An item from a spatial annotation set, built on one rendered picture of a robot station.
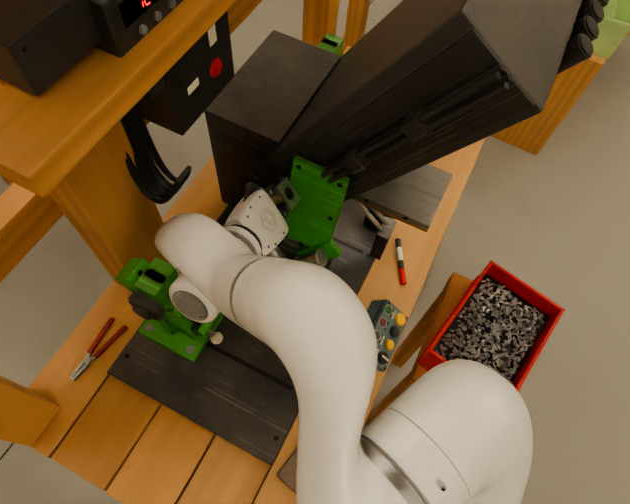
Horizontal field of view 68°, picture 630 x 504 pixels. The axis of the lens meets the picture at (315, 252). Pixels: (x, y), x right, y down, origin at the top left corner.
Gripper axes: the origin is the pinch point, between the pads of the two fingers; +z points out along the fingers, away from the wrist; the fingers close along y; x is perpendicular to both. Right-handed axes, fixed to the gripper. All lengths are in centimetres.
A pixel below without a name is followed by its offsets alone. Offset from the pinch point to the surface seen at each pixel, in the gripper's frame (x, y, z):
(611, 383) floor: -28, -163, 88
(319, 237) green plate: -1.1, -12.4, 2.9
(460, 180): -16, -34, 55
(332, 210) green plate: -7.9, -7.1, 2.3
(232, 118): 6.2, 16.6, 8.8
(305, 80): -3.8, 14.5, 25.2
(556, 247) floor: -16, -126, 142
